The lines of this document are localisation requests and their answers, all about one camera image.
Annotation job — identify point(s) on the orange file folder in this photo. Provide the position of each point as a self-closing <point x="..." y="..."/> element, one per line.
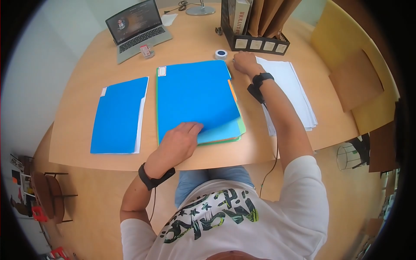
<point x="232" y="92"/>

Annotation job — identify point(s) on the person's left hand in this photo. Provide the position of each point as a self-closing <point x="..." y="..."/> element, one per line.
<point x="177" y="143"/>

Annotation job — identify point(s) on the black desk file organizer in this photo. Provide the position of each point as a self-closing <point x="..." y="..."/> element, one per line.
<point x="256" y="44"/>

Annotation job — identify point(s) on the white paper slip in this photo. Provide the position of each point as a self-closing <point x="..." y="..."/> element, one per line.
<point x="169" y="19"/>

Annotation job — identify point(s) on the red and clear stamp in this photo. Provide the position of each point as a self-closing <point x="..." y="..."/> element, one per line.
<point x="147" y="51"/>

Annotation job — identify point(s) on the person's right hand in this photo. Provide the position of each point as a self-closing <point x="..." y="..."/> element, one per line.
<point x="248" y="63"/>

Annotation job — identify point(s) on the yellow chair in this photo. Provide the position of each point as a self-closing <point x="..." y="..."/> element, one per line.
<point x="377" y="110"/>

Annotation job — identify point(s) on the cluttered shelf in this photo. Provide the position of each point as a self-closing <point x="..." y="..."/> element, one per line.
<point x="21" y="182"/>

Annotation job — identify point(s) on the silver lamp base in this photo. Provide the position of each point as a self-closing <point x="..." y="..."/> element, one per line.
<point x="200" y="10"/>

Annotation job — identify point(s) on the stack of white paper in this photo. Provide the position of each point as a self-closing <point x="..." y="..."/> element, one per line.
<point x="289" y="87"/>

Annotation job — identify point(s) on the person's legs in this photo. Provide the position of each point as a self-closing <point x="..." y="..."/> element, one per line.
<point x="211" y="180"/>

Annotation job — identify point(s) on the white book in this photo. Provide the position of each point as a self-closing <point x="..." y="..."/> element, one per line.
<point x="241" y="18"/>

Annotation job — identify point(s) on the person's body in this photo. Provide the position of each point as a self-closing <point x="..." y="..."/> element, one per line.
<point x="234" y="224"/>

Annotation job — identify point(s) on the blue file folder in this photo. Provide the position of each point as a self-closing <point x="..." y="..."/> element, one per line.
<point x="118" y="117"/>
<point x="195" y="94"/>

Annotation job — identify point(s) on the brown paper folders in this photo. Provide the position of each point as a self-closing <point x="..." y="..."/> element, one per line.
<point x="269" y="16"/>

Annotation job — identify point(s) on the black wrist band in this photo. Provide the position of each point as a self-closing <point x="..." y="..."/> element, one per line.
<point x="258" y="86"/>
<point x="152" y="178"/>

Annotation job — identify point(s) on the silver laptop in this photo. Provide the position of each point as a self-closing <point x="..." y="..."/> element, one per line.
<point x="139" y="32"/>

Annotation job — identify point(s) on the red plastic stool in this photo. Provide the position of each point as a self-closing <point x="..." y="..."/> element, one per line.
<point x="39" y="214"/>

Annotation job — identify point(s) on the wooden chair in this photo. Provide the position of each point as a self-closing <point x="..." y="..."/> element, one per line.
<point x="48" y="195"/>

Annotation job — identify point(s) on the round tape roll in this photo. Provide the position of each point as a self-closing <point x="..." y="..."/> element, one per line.
<point x="221" y="54"/>

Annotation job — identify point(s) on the black binder clip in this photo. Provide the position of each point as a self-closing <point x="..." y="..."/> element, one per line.
<point x="218" y="31"/>

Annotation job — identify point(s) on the person's left fingers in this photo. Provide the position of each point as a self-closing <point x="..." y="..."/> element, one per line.
<point x="194" y="128"/>

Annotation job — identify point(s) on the person's right fingers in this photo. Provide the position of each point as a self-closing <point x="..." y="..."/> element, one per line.
<point x="239" y="61"/>

